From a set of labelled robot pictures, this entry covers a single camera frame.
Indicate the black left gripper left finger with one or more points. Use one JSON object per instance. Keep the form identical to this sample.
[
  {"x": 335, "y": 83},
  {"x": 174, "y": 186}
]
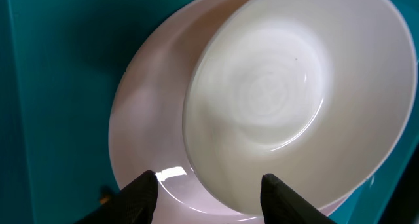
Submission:
[{"x": 134, "y": 204}]

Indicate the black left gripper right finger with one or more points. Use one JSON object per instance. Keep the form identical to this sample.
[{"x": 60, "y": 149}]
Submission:
[{"x": 282, "y": 205}]

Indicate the white bowl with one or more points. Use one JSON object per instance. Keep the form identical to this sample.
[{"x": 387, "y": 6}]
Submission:
[{"x": 316, "y": 92}]

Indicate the white round plate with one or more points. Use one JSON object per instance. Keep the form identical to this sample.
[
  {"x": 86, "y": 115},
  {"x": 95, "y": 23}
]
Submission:
[{"x": 145, "y": 126}]

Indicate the teal plastic tray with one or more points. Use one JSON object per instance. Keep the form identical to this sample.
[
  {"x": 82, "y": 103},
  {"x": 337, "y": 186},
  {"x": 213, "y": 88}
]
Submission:
[{"x": 61, "y": 63}]

